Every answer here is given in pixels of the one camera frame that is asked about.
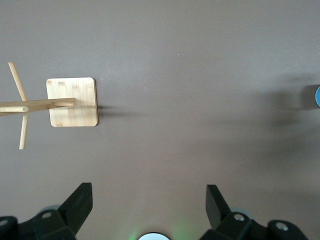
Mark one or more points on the brown table mat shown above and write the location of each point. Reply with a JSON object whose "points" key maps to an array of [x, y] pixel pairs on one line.
{"points": [[175, 75]]}

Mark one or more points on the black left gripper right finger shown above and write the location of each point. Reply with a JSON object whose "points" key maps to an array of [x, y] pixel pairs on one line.
{"points": [[225, 225]]}

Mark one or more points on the light blue plastic cup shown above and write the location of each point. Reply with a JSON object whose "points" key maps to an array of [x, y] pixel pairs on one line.
{"points": [[318, 96]]}

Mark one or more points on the wooden cup rack with pegs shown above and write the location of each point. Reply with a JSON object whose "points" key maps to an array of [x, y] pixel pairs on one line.
{"points": [[72, 102]]}

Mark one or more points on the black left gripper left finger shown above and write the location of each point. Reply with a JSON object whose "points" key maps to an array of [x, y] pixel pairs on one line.
{"points": [[70, 215]]}

